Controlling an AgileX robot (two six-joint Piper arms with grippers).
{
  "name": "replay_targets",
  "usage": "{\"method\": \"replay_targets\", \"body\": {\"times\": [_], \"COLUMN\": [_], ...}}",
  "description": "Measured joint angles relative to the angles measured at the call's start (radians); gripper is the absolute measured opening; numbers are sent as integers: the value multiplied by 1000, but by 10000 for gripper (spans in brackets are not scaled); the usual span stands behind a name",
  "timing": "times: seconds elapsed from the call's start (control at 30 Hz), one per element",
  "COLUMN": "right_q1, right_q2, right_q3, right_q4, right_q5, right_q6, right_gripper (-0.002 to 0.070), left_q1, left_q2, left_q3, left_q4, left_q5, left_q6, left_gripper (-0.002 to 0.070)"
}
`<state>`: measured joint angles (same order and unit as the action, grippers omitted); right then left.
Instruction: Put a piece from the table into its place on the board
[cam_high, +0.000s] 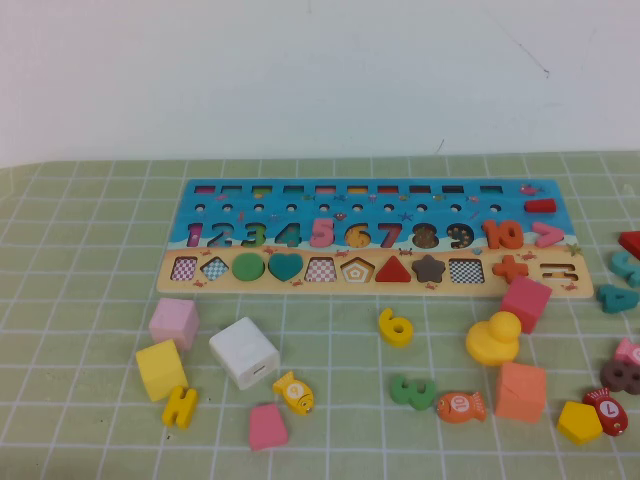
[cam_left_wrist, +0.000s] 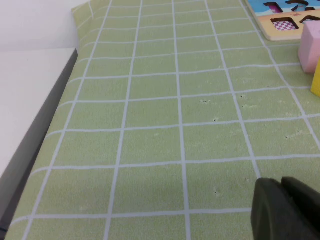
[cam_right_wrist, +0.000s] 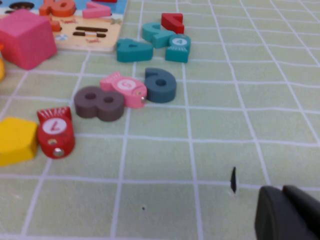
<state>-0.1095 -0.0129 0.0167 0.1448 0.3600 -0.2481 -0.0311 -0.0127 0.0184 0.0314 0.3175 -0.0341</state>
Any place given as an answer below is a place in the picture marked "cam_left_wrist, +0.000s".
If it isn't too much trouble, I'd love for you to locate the wooden number shape puzzle board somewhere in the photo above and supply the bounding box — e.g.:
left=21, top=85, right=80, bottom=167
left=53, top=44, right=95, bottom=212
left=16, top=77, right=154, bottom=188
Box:
left=243, top=0, right=320, bottom=42

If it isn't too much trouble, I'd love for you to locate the yellow wooden cube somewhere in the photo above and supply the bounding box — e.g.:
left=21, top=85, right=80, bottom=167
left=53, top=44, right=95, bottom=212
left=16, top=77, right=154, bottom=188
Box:
left=310, top=57, right=320, bottom=98

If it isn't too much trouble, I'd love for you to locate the green grid tablecloth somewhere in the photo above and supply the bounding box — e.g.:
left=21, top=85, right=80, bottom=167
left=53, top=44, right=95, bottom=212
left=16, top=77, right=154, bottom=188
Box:
left=4, top=0, right=320, bottom=240

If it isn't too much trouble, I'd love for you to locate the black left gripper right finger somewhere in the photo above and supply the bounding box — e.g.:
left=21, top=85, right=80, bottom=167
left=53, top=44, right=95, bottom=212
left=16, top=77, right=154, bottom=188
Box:
left=281, top=176, right=320, bottom=233

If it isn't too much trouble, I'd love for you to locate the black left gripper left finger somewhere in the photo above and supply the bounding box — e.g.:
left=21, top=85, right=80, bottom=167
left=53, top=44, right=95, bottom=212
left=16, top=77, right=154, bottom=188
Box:
left=251, top=177, right=320, bottom=240

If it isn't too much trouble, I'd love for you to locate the pale pink wooden cube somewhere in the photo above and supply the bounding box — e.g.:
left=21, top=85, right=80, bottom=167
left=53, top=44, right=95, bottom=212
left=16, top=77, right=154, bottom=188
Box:
left=297, top=20, right=320, bottom=74

